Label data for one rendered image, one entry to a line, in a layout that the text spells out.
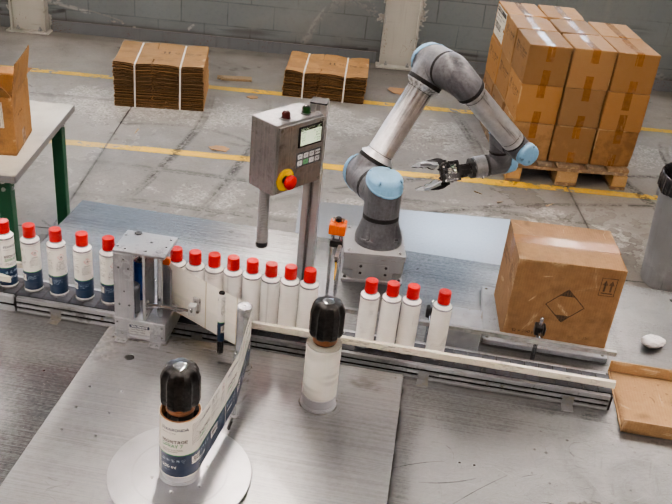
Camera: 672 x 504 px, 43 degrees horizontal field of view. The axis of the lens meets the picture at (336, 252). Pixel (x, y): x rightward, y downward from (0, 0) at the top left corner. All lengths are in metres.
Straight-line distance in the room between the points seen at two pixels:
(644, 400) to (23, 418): 1.60
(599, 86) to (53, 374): 4.16
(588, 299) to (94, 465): 1.38
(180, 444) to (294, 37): 6.15
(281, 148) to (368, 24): 5.59
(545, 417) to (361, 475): 0.58
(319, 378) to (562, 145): 3.93
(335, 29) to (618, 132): 2.91
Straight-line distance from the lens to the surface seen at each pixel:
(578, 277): 2.45
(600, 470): 2.22
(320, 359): 2.00
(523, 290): 2.45
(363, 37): 7.69
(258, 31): 7.72
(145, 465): 1.95
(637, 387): 2.53
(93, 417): 2.09
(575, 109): 5.67
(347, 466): 1.98
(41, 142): 3.76
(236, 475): 1.92
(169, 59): 6.37
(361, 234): 2.69
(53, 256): 2.45
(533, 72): 5.52
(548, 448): 2.23
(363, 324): 2.29
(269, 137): 2.12
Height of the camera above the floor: 2.24
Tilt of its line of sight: 29 degrees down
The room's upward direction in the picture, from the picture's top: 6 degrees clockwise
